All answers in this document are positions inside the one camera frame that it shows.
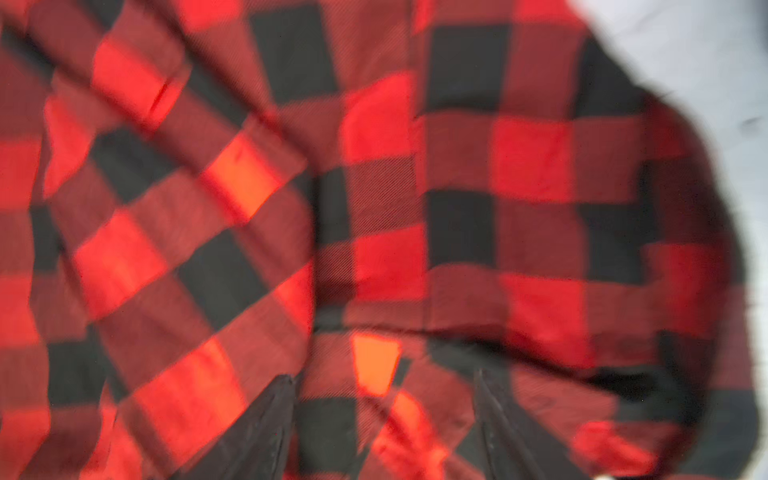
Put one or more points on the red black plaid shirt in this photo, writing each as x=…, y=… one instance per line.
x=379, y=198

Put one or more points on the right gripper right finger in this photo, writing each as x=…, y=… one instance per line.
x=514, y=445

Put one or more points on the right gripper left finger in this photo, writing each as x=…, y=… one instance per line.
x=224, y=437

